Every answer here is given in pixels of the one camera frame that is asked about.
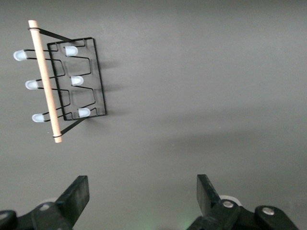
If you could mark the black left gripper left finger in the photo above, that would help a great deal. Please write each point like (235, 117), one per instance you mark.
(72, 201)

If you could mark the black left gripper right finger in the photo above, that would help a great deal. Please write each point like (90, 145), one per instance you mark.
(208, 201)

